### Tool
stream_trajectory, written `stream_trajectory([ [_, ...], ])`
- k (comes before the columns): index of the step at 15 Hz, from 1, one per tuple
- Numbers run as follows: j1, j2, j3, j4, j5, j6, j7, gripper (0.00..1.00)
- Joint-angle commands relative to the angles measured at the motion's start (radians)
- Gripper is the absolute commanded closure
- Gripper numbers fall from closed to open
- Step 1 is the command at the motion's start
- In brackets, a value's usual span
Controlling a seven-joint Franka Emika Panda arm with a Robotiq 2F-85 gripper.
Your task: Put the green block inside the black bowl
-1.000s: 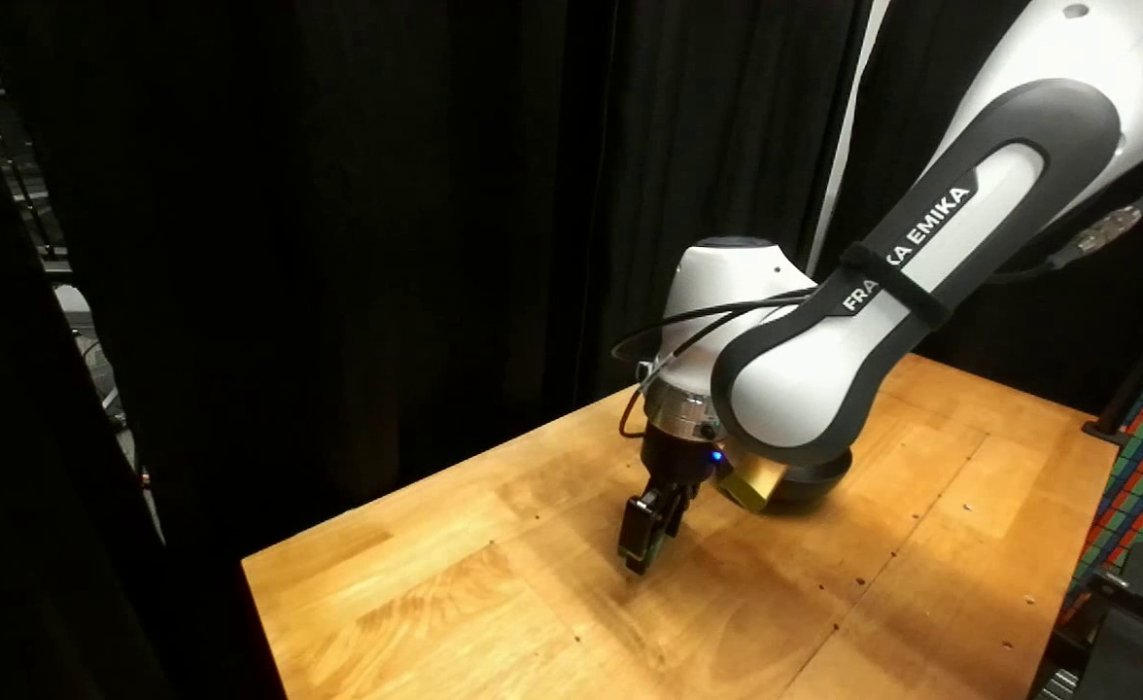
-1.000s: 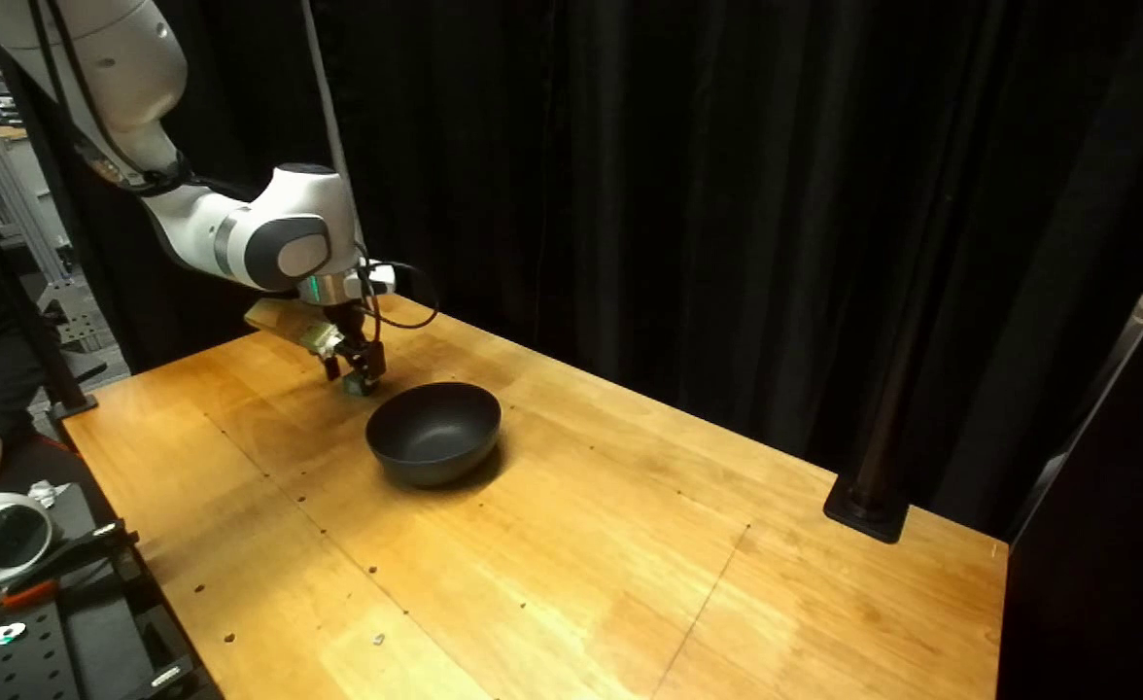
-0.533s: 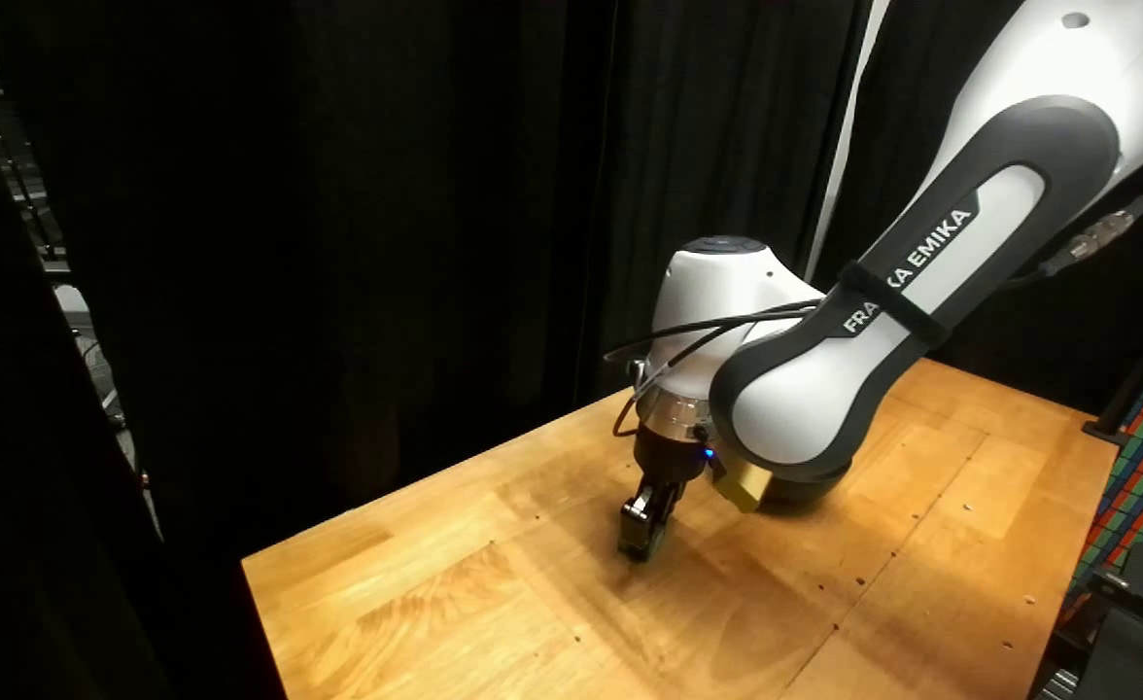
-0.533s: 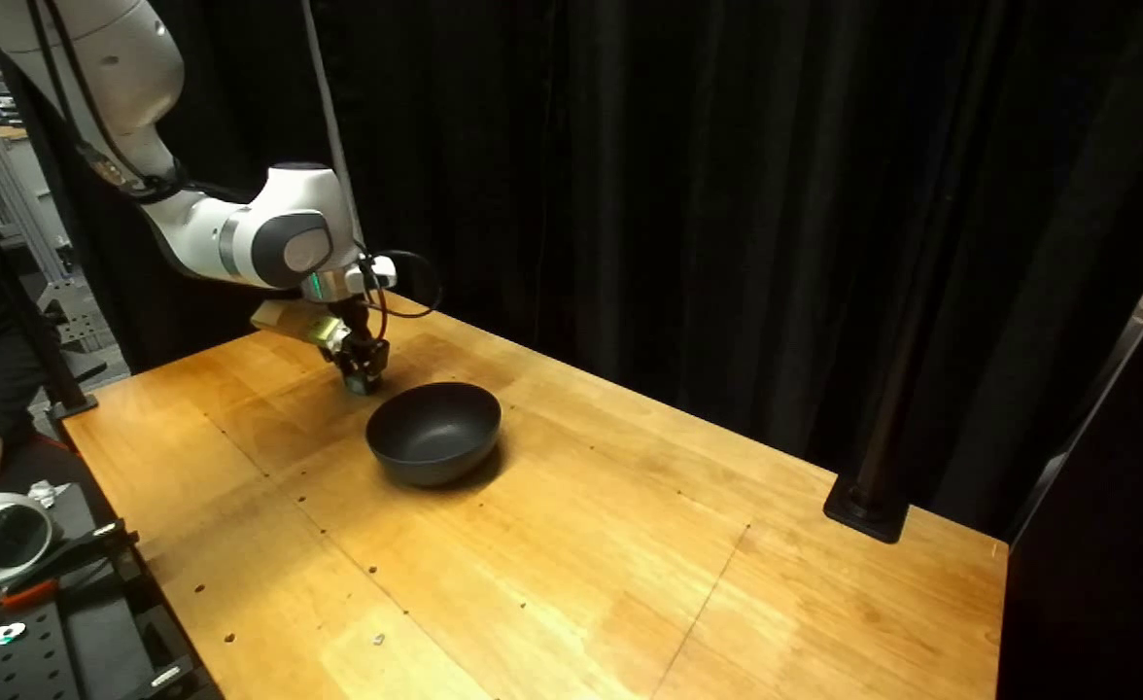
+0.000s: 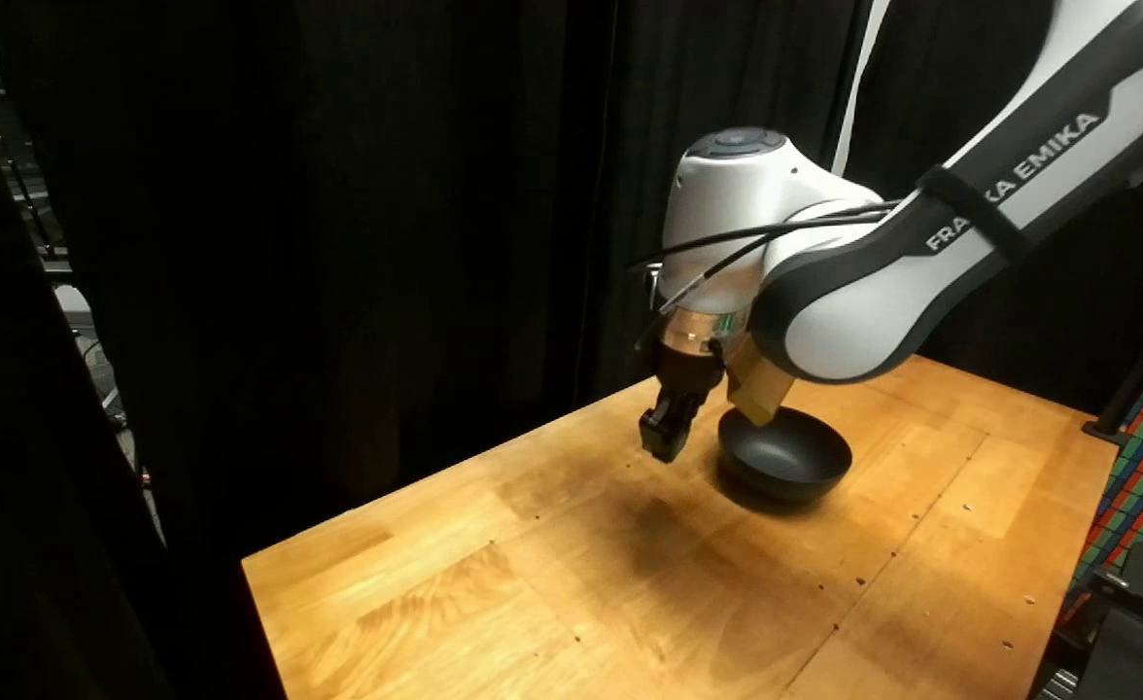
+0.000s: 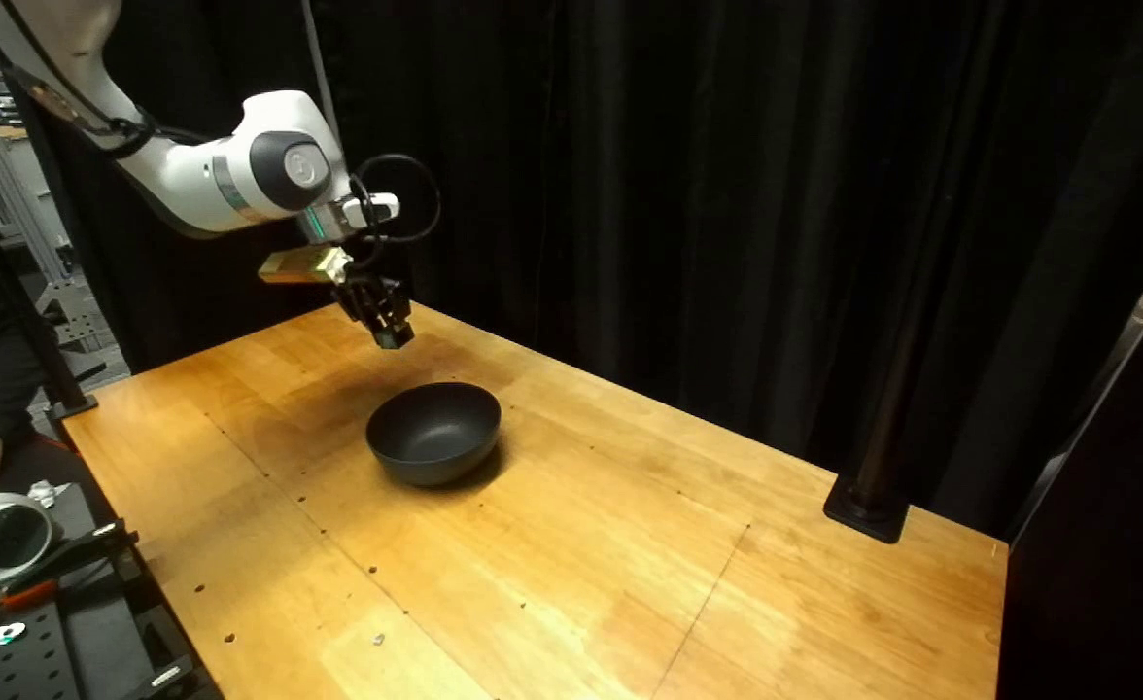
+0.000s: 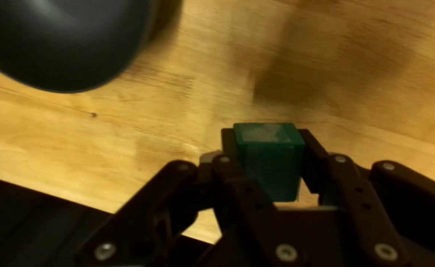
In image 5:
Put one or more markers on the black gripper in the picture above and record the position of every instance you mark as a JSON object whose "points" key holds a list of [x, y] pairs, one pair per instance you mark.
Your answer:
{"points": [[690, 375]]}

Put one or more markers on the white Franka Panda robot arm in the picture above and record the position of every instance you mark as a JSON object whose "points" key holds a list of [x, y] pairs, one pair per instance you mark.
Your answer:
{"points": [[933, 221]]}

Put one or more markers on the black bowl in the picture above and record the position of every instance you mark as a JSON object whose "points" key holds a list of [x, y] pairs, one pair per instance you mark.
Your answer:
{"points": [[786, 458]]}

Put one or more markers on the black curtain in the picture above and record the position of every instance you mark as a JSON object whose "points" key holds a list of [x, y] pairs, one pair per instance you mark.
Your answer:
{"points": [[401, 195]]}

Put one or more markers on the black equipment with orange part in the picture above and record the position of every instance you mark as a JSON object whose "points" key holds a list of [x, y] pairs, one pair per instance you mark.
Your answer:
{"points": [[1122, 637]]}

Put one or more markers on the tan wrist camera box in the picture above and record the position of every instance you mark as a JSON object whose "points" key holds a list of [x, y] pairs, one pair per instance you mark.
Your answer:
{"points": [[755, 385]]}

